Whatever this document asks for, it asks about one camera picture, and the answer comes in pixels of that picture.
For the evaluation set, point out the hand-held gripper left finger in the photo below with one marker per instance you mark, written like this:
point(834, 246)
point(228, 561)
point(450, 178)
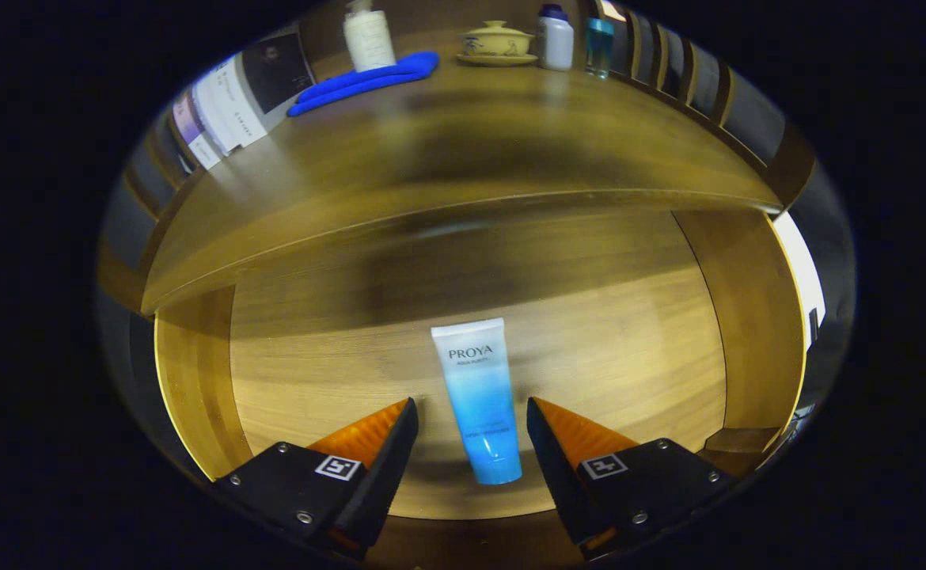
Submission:
point(388, 467)

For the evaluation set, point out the beige lidded teacup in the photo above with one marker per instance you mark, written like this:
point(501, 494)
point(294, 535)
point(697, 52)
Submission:
point(496, 41)

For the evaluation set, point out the blue and white tube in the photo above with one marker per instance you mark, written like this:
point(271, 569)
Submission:
point(479, 396)

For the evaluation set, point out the blue folded cloth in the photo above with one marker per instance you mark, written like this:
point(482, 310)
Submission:
point(360, 81)

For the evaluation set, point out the white pump bottle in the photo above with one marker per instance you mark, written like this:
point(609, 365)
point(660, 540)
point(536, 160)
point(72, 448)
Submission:
point(368, 39)

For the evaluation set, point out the thick white and black book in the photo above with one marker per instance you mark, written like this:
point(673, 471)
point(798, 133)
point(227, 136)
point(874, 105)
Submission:
point(233, 103)

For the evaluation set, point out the teal bottle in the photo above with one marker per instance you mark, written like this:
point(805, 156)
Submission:
point(599, 47)

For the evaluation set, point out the brown wooden drawer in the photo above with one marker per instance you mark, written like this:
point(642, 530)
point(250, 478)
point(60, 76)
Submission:
point(590, 356)

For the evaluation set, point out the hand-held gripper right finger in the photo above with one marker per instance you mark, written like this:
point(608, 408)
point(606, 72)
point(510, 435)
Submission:
point(558, 471)

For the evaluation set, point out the purple book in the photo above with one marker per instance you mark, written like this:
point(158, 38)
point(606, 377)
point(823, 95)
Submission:
point(186, 119)

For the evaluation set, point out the wooden countertop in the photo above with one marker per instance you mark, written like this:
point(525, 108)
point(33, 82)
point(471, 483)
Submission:
point(510, 142)

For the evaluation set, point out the thin white book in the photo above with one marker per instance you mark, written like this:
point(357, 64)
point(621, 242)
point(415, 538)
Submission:
point(211, 136)

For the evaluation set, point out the brown wooden cabinet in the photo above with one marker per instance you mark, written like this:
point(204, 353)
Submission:
point(791, 170)

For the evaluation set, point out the white bottle with blue cap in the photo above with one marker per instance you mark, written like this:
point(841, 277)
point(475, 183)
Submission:
point(555, 39)

